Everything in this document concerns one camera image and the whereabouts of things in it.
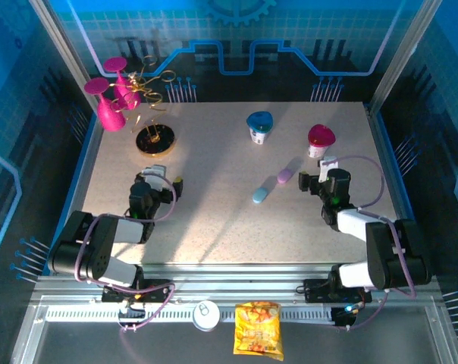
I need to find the light blue earbud charging case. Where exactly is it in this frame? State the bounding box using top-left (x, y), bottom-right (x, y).
top-left (252, 186), bottom-right (270, 205)

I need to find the yogurt cup with red lid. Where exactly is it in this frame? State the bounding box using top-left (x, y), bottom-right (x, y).
top-left (307, 124), bottom-right (336, 158)

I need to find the yogurt cup with blue lid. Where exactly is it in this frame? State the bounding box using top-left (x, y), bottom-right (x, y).
top-left (246, 111), bottom-right (274, 146)

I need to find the pink wine glass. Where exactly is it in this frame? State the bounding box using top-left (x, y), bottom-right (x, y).
top-left (102, 56), bottom-right (142, 111)
top-left (83, 77), bottom-right (126, 133)

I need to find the small black controller board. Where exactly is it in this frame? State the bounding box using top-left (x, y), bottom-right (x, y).
top-left (118, 303), bottom-right (146, 333)
top-left (330, 303), bottom-right (363, 330)

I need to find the silver tin can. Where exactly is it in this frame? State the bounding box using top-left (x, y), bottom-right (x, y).
top-left (193, 299), bottom-right (221, 332)

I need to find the yellow chips bag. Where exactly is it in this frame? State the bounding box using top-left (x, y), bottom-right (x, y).
top-left (232, 301), bottom-right (285, 362)

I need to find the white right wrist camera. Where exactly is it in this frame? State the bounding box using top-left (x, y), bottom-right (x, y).
top-left (318, 155), bottom-right (340, 184)

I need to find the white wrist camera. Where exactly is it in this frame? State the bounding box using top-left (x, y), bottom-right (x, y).
top-left (318, 155), bottom-right (340, 184)
top-left (141, 165), bottom-right (168, 191)

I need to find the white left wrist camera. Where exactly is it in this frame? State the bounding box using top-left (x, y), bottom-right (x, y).
top-left (141, 165), bottom-right (168, 191)

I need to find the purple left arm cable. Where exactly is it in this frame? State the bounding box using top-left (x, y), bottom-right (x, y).
top-left (74, 174), bottom-right (177, 334)

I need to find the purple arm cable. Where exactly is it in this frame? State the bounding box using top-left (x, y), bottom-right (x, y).
top-left (74, 174), bottom-right (177, 334)
top-left (327, 154), bottom-right (418, 333)

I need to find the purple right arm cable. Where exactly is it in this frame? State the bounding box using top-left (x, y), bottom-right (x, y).
top-left (327, 154), bottom-right (418, 333)

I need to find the gold wire glass rack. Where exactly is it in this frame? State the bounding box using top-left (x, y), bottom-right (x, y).
top-left (111, 55), bottom-right (177, 159)

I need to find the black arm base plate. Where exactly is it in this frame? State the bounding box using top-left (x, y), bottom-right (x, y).
top-left (101, 279), bottom-right (175, 304)
top-left (303, 278), bottom-right (373, 304)

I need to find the aluminium frame rail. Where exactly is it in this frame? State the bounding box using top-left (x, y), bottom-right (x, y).
top-left (30, 262), bottom-right (441, 309)

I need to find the white slotted cable duct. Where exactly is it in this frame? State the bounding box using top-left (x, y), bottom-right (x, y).
top-left (45, 306), bottom-right (334, 324)

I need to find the aluminium frame post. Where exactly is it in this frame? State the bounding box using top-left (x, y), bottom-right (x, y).
top-left (367, 0), bottom-right (444, 115)
top-left (27, 0), bottom-right (101, 130)

